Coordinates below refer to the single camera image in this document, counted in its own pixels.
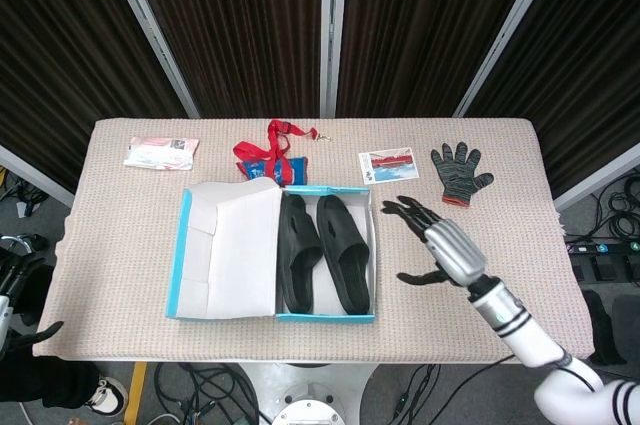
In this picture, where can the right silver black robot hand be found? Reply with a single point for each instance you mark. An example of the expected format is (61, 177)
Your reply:
(455, 250)

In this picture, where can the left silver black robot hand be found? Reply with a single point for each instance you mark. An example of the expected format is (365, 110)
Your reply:
(6, 315)

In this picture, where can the black slide sandal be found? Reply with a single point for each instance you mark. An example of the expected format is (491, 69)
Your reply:
(297, 255)
(345, 255)

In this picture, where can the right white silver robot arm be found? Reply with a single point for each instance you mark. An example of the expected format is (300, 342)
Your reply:
(525, 330)

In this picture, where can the light blue cardboard shoe box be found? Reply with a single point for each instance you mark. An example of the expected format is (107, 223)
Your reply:
(235, 255)

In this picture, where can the grey knit glove red cuff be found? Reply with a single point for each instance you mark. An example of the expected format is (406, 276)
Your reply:
(460, 175)

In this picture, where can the black trouser leg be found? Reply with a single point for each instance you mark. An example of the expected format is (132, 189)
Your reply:
(45, 380)

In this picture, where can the red blue white postcard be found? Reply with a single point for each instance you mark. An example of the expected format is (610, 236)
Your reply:
(389, 166)

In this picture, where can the black and white sneaker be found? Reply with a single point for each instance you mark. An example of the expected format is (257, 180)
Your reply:
(107, 395)

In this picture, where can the beige waffle tablecloth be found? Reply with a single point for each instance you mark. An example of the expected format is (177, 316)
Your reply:
(125, 245)

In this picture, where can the black power strip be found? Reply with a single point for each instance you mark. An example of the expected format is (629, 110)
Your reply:
(605, 248)

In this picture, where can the blue patterned badge card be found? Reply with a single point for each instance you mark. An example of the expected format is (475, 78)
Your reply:
(255, 170)

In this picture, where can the grey metal partition post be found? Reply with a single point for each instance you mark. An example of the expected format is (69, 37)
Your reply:
(333, 30)
(600, 177)
(35, 175)
(510, 30)
(150, 30)

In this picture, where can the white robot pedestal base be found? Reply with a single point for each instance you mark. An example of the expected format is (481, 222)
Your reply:
(310, 375)

